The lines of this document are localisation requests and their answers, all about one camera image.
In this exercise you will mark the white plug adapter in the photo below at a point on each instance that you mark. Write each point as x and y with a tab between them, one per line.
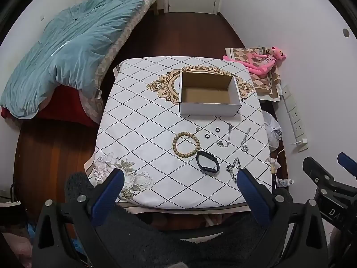
303	142

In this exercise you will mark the patterned cushion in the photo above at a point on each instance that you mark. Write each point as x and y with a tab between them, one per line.
265	86

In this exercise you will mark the dark fuzzy garment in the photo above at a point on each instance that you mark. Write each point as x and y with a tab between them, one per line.
167	248

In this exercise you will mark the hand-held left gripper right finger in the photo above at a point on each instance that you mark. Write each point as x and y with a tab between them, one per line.
252	198

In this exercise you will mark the black smart band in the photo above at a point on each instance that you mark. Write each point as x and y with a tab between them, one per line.
199	162

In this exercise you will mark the white plastic bag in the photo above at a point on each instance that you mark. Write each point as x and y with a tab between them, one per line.
272	128

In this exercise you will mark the red bed sheet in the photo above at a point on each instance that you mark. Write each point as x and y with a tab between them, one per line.
64	103

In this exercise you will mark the round wall cap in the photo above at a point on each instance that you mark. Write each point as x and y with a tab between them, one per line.
345	32

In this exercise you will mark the teal duvet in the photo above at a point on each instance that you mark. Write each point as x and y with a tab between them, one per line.
69	47

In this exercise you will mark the cardboard box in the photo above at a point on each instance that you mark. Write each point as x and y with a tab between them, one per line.
206	92

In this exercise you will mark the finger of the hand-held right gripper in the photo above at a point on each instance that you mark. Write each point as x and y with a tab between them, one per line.
318	173
347	163

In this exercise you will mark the pink plush toy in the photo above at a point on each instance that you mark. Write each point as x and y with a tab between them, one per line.
262	67

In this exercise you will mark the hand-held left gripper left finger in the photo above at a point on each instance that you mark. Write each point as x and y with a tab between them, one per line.
108	198

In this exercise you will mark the wooden bed frame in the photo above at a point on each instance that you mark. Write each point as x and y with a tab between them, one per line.
153	5

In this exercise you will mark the white patterned table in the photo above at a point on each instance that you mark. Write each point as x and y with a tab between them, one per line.
139	117

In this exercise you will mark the pink fluffy cloth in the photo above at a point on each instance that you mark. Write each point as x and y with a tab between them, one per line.
14	251

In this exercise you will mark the yellow paper packet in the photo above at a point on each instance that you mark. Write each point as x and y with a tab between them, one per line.
274	166

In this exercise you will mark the white power strip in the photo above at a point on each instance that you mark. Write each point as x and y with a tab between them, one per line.
292	114

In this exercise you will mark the small white bottle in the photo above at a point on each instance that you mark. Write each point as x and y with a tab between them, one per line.
284	183

